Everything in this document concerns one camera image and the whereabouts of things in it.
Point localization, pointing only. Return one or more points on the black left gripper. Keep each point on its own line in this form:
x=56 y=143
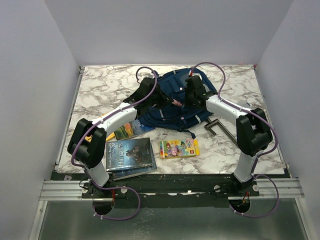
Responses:
x=164 y=100

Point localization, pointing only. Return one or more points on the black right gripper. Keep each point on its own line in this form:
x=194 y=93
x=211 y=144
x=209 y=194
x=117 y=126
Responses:
x=187 y=102

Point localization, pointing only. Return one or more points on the pink eraser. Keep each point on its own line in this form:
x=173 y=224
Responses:
x=177 y=103

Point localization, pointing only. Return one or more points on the navy blue student backpack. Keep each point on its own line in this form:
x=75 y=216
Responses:
x=173 y=117

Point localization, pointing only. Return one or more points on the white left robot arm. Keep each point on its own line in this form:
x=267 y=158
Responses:
x=88 y=141

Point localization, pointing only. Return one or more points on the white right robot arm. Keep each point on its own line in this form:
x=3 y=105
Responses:
x=253 y=132

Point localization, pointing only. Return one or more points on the Animal Farm blue book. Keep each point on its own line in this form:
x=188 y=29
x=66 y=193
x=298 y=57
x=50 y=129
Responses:
x=131 y=129

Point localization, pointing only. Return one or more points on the clear plastic organizer box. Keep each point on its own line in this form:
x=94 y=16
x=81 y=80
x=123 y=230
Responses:
x=246 y=105

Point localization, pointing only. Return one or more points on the yellow crayon box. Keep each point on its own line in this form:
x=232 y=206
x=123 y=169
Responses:
x=179 y=148

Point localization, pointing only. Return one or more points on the Wuthering Heights dark book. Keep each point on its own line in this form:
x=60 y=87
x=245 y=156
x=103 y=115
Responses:
x=128 y=154

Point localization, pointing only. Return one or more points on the dark book underneath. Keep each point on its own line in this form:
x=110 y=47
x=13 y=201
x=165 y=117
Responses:
x=129 y=173

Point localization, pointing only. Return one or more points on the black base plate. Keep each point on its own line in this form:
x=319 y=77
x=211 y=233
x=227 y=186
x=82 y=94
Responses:
x=169 y=191

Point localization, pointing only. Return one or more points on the aluminium rail frame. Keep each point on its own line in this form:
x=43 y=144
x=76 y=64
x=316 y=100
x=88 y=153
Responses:
x=259 y=219

